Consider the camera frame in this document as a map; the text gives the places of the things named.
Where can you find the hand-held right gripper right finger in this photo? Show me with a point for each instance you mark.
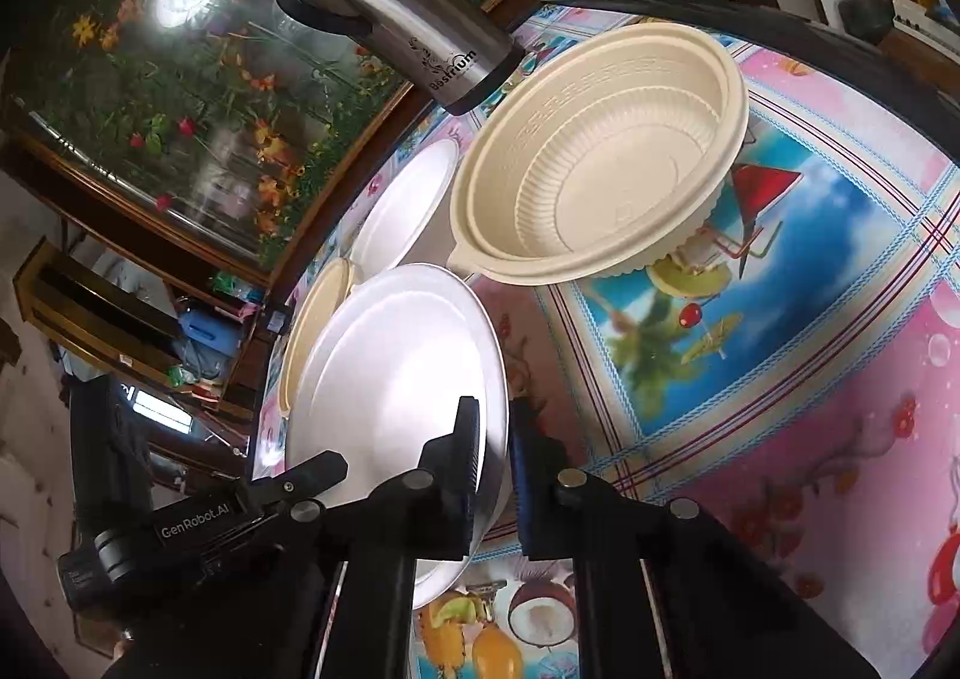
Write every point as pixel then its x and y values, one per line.
pixel 526 491

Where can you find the white round plate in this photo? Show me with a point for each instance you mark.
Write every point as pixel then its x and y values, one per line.
pixel 390 364
pixel 405 206

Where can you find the flower-decorated glass panel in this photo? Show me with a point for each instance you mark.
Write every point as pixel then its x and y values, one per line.
pixel 225 86

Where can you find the colourful printed tablecloth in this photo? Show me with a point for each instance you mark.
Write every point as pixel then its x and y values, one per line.
pixel 787 349

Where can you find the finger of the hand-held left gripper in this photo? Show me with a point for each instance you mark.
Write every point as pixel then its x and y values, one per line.
pixel 304 478

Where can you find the green packet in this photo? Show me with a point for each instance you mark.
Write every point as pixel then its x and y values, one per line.
pixel 225 283
pixel 176 375

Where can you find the dark teapot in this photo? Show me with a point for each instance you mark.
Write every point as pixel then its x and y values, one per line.
pixel 862 11

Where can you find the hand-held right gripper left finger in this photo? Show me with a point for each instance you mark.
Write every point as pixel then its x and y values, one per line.
pixel 459 458

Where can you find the brown wooden cabinet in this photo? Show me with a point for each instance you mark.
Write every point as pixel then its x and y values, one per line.
pixel 82 199

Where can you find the pink cloth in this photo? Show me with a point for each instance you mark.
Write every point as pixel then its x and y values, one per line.
pixel 246 311

